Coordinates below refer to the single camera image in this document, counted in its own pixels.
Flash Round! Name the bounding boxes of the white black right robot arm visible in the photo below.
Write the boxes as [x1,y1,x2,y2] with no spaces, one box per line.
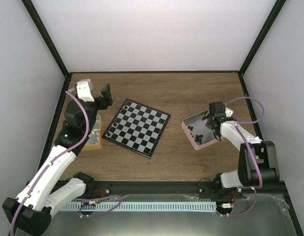
[206,102,280,198]

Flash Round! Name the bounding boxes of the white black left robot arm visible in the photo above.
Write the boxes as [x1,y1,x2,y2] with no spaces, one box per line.
[2,80,113,236]

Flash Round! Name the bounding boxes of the white chess pieces in tray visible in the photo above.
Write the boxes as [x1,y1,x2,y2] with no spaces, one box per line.
[89,128,100,144]

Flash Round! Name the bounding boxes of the pink rimmed metal tray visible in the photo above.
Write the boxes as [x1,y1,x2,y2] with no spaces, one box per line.
[181,110,222,150]

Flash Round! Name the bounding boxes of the orange rimmed metal tray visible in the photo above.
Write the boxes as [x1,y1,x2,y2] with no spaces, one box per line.
[82,115,103,151]

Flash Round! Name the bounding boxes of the black and white chessboard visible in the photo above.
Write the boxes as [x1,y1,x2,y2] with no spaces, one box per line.
[102,99,171,159]

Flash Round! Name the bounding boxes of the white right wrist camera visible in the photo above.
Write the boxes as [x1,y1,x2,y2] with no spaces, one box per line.
[225,107,234,118]

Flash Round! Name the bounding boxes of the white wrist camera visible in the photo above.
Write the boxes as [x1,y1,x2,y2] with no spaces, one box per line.
[76,79,94,102]
[225,107,234,118]

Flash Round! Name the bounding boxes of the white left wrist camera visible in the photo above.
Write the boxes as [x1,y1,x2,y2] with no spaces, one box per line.
[76,79,94,102]

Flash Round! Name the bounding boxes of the black enclosure frame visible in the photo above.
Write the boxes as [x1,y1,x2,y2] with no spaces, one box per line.
[8,0,304,236]

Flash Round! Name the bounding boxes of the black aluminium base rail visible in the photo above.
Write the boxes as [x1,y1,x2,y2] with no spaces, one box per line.
[65,180,243,200]

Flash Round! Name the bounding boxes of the light blue slotted cable duct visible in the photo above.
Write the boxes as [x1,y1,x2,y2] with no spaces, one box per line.
[62,202,216,212]

